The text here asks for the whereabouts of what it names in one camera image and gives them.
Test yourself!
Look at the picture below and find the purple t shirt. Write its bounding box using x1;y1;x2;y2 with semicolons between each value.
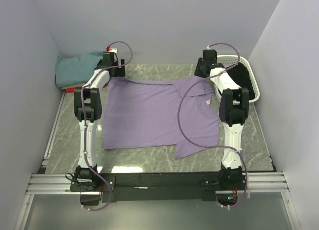
102;76;219;159

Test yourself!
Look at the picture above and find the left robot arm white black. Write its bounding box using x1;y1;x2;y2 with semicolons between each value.
72;48;125;191

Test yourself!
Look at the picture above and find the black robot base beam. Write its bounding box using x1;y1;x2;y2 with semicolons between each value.
70;170;247;206

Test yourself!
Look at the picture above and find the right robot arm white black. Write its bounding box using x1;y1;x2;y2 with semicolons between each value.
194;49;249;190

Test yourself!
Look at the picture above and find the white plastic laundry basket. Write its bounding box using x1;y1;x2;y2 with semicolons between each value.
217;55;260;103

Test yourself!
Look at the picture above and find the black t shirt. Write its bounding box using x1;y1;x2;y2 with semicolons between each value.
227;63;255;100

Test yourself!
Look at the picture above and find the folded tan t shirt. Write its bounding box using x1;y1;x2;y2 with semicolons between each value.
61;83;85;90

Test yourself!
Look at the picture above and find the folded pink t shirt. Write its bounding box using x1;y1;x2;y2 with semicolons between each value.
65;88;75;93

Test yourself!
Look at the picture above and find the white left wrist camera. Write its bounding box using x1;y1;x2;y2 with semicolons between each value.
105;45;118;54

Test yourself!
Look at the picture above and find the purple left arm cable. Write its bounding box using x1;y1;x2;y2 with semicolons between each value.
79;40;133;212

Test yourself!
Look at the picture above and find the aluminium frame rail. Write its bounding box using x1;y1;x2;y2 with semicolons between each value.
15;93;299;230

